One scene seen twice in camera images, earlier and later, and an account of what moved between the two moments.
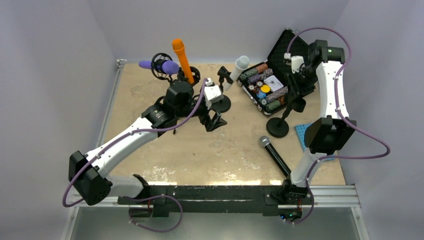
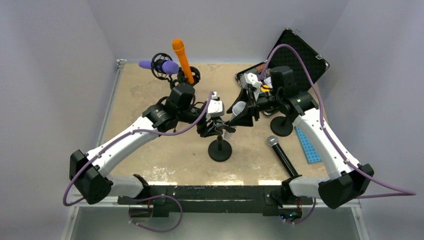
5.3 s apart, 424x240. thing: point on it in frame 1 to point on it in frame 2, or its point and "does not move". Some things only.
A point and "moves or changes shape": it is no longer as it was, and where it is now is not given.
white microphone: x=242 y=63 to x=237 y=107
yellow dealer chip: x=265 y=88 does not move
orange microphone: x=178 y=46 does not move
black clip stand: x=223 y=105 to x=220 y=149
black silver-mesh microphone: x=265 y=141 to x=273 y=141
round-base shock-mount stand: x=195 y=73 does not move
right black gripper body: x=302 y=82 to x=264 y=103
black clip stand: x=278 y=127 moves or changes shape
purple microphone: x=168 y=67 does not move
